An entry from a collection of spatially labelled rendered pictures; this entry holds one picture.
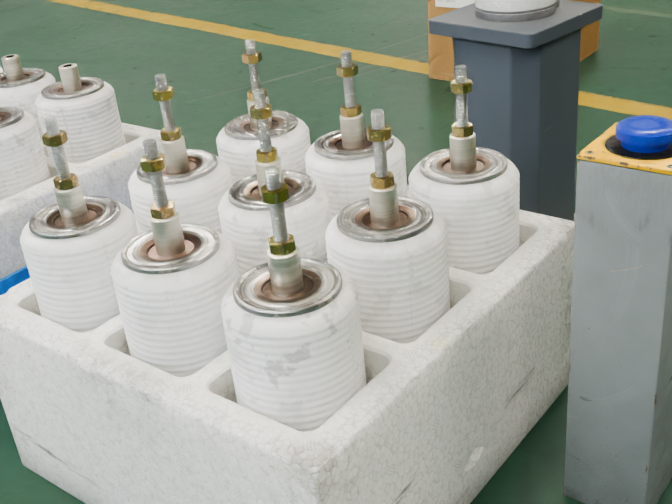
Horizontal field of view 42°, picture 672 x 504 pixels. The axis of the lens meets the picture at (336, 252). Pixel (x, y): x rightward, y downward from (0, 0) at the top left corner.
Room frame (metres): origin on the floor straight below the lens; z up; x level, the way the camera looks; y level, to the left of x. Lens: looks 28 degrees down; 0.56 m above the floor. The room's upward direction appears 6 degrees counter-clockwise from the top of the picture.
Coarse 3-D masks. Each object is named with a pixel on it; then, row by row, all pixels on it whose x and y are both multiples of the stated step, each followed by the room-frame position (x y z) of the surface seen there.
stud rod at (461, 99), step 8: (456, 72) 0.70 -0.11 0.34; (464, 72) 0.70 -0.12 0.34; (456, 80) 0.70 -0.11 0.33; (464, 80) 0.70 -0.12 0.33; (456, 96) 0.70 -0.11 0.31; (464, 96) 0.70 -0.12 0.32; (456, 104) 0.70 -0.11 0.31; (464, 104) 0.70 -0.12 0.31; (456, 112) 0.70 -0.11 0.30; (464, 112) 0.70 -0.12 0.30; (456, 120) 0.71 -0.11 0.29; (464, 120) 0.70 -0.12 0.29
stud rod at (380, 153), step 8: (376, 112) 0.61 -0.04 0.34; (376, 120) 0.61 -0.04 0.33; (376, 128) 0.61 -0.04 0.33; (376, 144) 0.61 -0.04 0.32; (384, 144) 0.61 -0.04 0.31; (376, 152) 0.61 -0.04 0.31; (384, 152) 0.61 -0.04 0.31; (376, 160) 0.61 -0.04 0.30; (384, 160) 0.61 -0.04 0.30; (376, 168) 0.61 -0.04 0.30; (384, 168) 0.61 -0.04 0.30; (376, 176) 0.62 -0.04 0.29; (384, 176) 0.61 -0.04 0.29
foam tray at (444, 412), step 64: (512, 256) 0.66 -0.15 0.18; (0, 320) 0.65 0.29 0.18; (448, 320) 0.57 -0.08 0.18; (512, 320) 0.62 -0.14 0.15; (0, 384) 0.66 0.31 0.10; (64, 384) 0.59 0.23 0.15; (128, 384) 0.54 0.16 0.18; (192, 384) 0.53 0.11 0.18; (384, 384) 0.50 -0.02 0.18; (448, 384) 0.54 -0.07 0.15; (512, 384) 0.62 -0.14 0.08; (64, 448) 0.61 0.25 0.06; (128, 448) 0.55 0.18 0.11; (192, 448) 0.50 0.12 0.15; (256, 448) 0.45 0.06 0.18; (320, 448) 0.44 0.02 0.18; (384, 448) 0.47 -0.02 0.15; (448, 448) 0.54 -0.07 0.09; (512, 448) 0.62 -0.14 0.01
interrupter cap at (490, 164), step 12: (432, 156) 0.73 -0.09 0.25; (444, 156) 0.73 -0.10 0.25; (480, 156) 0.72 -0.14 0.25; (492, 156) 0.72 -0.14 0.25; (504, 156) 0.71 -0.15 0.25; (420, 168) 0.70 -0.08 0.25; (432, 168) 0.70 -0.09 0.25; (444, 168) 0.71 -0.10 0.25; (480, 168) 0.70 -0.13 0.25; (492, 168) 0.69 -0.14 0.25; (504, 168) 0.68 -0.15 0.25; (432, 180) 0.68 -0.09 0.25; (444, 180) 0.67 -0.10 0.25; (456, 180) 0.67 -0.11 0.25; (468, 180) 0.67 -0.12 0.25; (480, 180) 0.67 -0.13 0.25
